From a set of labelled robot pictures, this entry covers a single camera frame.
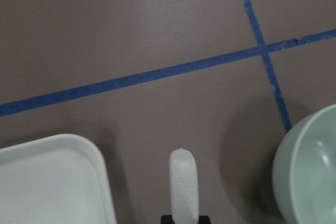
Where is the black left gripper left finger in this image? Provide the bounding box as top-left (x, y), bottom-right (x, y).
top-left (160, 215), bottom-right (173, 224)

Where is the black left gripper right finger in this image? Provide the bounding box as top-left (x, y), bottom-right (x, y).
top-left (198, 216), bottom-right (211, 224)

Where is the white speckled spoon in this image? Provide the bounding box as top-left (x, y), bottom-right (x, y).
top-left (169, 148), bottom-right (199, 223)

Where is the light green ceramic bowl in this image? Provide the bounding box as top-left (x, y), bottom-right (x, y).
top-left (272, 105), bottom-right (335, 223)

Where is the white bear serving tray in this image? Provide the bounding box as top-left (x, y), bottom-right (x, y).
top-left (1, 134), bottom-right (117, 223)

